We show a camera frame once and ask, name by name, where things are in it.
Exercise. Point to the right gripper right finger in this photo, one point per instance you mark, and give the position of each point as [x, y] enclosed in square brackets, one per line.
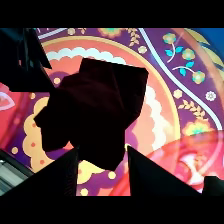
[151, 180]

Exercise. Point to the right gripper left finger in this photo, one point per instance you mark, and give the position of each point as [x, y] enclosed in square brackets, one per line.
[55, 178]

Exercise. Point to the red garment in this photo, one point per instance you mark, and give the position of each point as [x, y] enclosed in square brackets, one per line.
[96, 110]

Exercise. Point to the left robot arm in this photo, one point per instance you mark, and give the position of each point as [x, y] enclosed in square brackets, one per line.
[20, 63]

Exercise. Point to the silver frame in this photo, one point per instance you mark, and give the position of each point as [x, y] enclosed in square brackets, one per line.
[9, 173]

